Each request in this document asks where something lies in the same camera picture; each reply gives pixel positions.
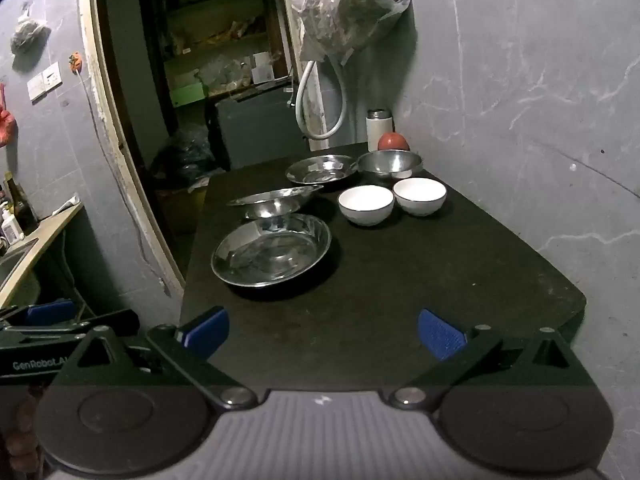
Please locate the white box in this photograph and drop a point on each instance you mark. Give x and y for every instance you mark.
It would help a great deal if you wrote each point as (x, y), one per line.
(261, 67)

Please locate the red tomato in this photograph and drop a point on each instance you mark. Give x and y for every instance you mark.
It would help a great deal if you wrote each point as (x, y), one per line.
(393, 141)

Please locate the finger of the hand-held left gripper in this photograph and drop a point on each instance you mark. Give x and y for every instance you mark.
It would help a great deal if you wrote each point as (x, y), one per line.
(115, 321)
(50, 312)

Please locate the wooden counter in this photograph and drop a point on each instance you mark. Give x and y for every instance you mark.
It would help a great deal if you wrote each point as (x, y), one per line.
(45, 232)

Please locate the large steel plate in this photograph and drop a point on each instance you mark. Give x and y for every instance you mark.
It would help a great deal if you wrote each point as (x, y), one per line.
(270, 252)

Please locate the yellow box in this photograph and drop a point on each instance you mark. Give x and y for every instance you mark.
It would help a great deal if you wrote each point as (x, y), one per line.
(180, 210)

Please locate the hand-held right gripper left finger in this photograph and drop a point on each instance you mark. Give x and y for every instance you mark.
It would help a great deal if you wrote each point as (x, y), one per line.
(207, 332)

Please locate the white wall switch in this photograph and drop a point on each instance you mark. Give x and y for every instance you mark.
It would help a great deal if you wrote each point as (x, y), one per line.
(45, 82)

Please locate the dark glass bottle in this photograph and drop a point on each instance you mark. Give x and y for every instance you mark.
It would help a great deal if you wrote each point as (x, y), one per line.
(20, 205)

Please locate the white tube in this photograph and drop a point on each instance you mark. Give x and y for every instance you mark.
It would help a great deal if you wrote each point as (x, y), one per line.
(67, 204)

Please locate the white thermos bottle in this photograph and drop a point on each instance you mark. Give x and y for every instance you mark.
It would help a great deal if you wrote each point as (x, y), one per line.
(378, 130)

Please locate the steel sink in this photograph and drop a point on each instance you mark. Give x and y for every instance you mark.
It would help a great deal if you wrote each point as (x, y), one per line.
(12, 260)

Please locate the steel bowl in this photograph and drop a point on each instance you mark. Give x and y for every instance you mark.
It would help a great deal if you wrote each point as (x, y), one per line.
(390, 162)
(275, 202)

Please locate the white plastic bottle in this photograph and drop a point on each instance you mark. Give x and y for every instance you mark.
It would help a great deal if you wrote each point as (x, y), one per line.
(9, 227)

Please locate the cluttered wooden shelf unit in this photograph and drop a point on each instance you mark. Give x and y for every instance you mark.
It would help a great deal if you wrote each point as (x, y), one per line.
(215, 40)

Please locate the clear hanging plastic bag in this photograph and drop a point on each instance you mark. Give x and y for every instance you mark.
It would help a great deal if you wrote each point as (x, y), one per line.
(350, 10)

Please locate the grey cabinet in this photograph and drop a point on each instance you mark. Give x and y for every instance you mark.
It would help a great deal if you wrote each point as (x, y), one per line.
(260, 125)

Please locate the green box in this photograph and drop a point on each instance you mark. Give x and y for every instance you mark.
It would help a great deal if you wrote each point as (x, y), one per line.
(190, 95)

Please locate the person's left hand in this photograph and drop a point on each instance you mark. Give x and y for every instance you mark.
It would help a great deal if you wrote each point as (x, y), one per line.
(20, 440)

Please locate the red plastic bag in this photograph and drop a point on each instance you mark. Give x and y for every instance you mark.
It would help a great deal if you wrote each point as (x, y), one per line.
(5, 127)

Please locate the small hanging plastic bag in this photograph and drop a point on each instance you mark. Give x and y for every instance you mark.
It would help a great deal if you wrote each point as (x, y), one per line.
(29, 35)

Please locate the white ceramic bowl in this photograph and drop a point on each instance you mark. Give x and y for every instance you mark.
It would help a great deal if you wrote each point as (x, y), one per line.
(419, 195)
(365, 205)

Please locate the black trash bag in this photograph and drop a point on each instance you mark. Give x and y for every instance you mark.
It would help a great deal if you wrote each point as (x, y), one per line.
(182, 157)

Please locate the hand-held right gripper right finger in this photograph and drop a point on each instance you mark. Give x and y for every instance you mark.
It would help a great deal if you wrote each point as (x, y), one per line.
(440, 332)

